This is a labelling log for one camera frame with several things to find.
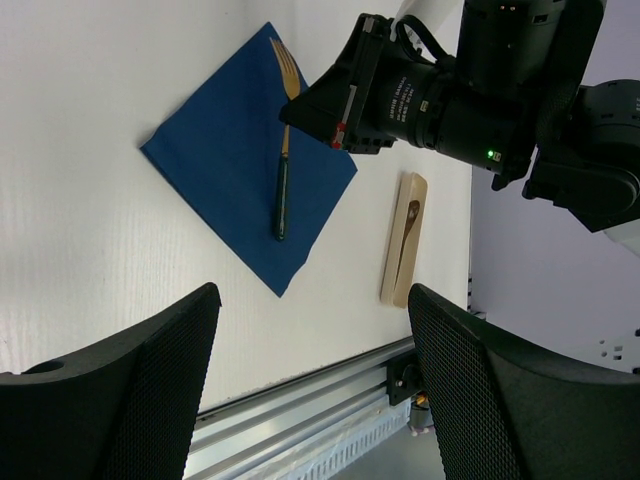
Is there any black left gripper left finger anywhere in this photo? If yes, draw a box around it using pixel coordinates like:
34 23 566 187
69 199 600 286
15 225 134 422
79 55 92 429
1 283 221 479

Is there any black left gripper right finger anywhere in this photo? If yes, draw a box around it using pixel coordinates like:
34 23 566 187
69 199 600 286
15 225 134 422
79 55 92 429
408 284 639 479

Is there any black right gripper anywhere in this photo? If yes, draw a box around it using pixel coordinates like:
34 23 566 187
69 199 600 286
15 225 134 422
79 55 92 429
280 1 605 178

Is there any gold fork green handle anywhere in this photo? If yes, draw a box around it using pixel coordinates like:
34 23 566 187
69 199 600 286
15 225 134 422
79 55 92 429
270 38 301 241

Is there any brown wooden spoon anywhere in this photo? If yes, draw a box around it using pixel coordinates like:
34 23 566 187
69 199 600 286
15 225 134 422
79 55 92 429
394 200 421 285

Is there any blue paper napkin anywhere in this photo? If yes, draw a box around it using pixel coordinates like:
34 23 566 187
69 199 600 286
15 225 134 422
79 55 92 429
140 23 357 296

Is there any beige cutlery tray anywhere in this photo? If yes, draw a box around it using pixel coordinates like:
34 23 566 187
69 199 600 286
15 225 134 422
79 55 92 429
380 172 428 308

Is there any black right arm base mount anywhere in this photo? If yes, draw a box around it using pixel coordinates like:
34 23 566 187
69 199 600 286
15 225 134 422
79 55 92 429
386 352 422 406

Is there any aluminium table edge rail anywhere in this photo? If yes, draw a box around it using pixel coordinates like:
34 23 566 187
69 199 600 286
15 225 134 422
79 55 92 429
184 338 415 479

